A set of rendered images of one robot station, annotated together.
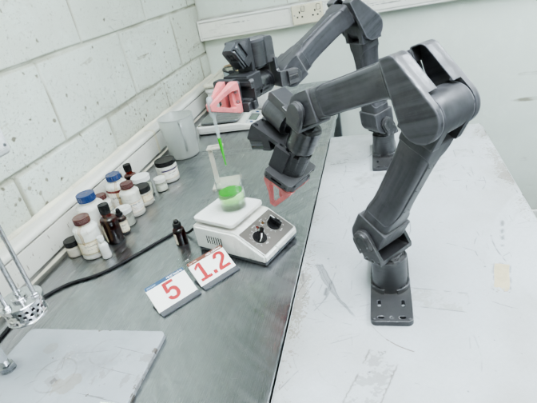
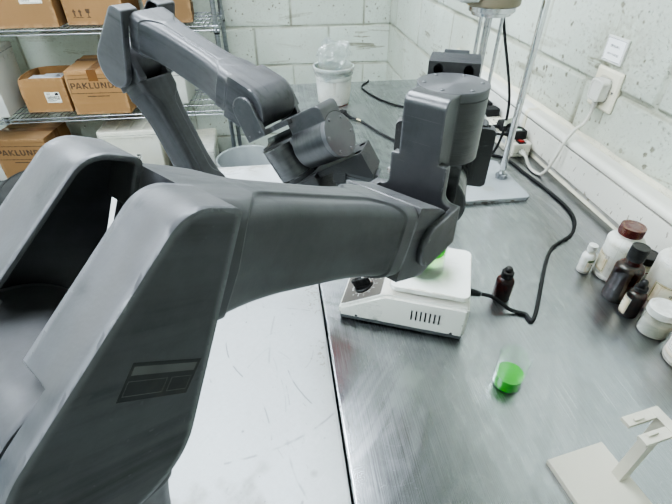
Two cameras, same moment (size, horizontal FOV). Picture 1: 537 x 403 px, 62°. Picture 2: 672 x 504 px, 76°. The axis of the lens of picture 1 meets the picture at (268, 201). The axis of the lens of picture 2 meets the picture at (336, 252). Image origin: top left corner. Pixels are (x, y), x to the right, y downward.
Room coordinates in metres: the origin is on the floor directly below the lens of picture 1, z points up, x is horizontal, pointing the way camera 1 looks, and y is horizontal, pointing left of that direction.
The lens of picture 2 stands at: (1.34, -0.26, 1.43)
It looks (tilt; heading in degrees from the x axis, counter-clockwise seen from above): 38 degrees down; 155
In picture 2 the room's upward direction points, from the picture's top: straight up
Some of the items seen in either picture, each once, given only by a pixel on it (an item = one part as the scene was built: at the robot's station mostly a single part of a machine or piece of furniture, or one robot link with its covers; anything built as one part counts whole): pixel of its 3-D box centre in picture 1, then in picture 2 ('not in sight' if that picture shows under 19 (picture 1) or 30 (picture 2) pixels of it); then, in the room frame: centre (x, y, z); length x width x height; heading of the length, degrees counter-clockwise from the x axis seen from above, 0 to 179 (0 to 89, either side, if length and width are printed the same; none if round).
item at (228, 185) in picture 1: (229, 193); (427, 249); (0.92, 0.08, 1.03); 0.07 x 0.06 x 0.08; 141
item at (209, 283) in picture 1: (212, 266); not in sight; (0.80, 0.14, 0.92); 0.09 x 0.06 x 0.04; 125
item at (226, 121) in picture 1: (231, 120); not in sight; (1.83, 0.08, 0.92); 0.26 x 0.19 x 0.05; 74
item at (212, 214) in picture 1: (228, 209); (431, 269); (0.92, 0.10, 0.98); 0.12 x 0.12 x 0.01; 50
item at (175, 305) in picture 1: (173, 291); not in sight; (0.74, 0.22, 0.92); 0.09 x 0.06 x 0.04; 125
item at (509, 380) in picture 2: not in sight; (511, 369); (1.10, 0.11, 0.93); 0.04 x 0.04 x 0.06
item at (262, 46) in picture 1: (268, 61); (420, 162); (1.07, -0.06, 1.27); 0.12 x 0.09 x 0.12; 116
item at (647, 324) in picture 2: (125, 216); (658, 319); (1.12, 0.39, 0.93); 0.05 x 0.05 x 0.05
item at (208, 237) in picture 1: (240, 228); (412, 286); (0.91, 0.08, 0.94); 0.22 x 0.13 x 0.08; 50
